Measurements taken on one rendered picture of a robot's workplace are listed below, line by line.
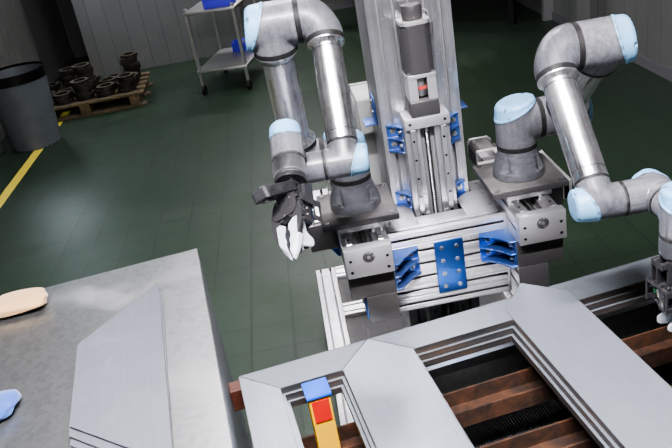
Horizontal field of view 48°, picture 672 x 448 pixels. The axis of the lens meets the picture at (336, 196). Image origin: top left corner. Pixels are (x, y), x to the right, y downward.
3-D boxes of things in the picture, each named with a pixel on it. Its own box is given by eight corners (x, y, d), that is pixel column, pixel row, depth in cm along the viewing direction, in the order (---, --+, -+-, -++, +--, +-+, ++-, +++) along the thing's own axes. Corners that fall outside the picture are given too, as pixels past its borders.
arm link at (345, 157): (340, 2, 197) (371, 179, 184) (299, 9, 197) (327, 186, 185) (338, -21, 186) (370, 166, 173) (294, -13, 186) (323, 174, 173)
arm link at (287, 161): (287, 148, 165) (263, 166, 169) (289, 165, 162) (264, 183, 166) (312, 161, 169) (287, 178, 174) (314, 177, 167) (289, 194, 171)
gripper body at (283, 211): (324, 223, 161) (318, 178, 168) (295, 210, 155) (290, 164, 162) (299, 239, 165) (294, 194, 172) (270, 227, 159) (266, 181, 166)
